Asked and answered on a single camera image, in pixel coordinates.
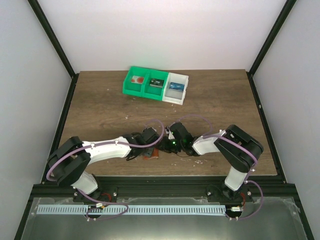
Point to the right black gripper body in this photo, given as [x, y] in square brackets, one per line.
[172, 147]

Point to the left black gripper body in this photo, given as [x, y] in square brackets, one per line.
[148, 152]

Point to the brown leather card holder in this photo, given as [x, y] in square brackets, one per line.
[151, 153]

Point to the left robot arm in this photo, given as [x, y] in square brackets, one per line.
[67, 164]

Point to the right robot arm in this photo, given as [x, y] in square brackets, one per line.
[241, 150]

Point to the black card in bin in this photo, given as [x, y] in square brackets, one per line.
[158, 83]

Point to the red white card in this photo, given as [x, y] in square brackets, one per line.
[137, 79]

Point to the blue VIP card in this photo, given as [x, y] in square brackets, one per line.
[176, 86]

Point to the middle green storage bin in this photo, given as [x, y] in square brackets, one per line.
[154, 93]

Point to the green storage bin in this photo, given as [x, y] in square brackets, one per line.
[154, 93]
[133, 89]

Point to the white storage bin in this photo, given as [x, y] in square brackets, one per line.
[175, 97]

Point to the left green storage bin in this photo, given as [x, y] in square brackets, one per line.
[133, 89]

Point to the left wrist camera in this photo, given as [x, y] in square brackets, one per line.
[150, 130]

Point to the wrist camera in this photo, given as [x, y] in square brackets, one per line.
[169, 133]
[150, 130]

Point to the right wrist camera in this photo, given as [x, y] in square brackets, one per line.
[169, 133]

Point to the black aluminium frame rail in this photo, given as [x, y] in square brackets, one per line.
[209, 187]

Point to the light blue slotted cable duct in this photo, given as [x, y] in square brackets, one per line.
[203, 210]

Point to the left black frame post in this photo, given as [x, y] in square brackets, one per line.
[44, 22]

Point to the black frame post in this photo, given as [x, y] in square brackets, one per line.
[44, 22]
[280, 20]

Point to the right black frame post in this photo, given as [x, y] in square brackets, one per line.
[280, 20]

